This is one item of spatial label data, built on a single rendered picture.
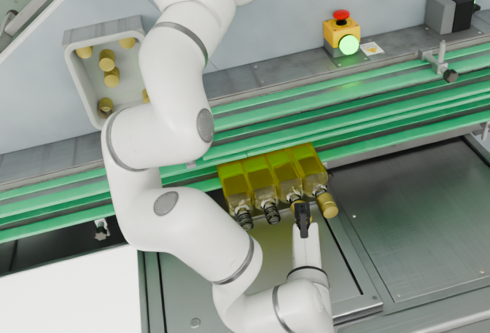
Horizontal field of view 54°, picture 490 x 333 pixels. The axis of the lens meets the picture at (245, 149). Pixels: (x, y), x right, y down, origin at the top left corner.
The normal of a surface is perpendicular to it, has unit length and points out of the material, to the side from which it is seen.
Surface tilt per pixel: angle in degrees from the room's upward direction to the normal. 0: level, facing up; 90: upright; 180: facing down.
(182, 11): 74
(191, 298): 90
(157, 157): 37
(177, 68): 69
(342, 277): 90
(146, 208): 86
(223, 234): 47
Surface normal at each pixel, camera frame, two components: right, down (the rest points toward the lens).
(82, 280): -0.13, -0.77
